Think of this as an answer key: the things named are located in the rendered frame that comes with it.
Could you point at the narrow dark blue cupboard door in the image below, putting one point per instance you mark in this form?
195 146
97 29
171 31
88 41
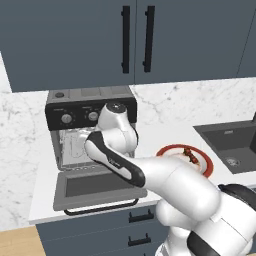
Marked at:
248 56

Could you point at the red plate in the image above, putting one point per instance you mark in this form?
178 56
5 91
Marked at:
207 165

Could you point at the dark blue drawer front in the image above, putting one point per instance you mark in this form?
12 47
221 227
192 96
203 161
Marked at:
100 246
83 225

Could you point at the kebab skewer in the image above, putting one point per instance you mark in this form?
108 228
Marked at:
190 155

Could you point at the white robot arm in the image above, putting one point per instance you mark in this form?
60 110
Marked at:
186 186

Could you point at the dark grey sink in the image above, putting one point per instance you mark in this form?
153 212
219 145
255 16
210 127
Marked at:
230 140

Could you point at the black tap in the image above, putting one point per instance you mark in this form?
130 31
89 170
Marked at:
253 136

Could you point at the wide dark blue cupboard door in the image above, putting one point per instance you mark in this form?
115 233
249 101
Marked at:
66 43
196 36

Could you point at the silver toaster oven knob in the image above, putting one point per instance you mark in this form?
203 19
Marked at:
66 118
93 116

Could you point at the black and silver toaster oven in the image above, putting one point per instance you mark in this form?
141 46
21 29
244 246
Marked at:
80 100

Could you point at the grey toaster oven door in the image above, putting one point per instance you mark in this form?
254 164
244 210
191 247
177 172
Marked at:
86 186

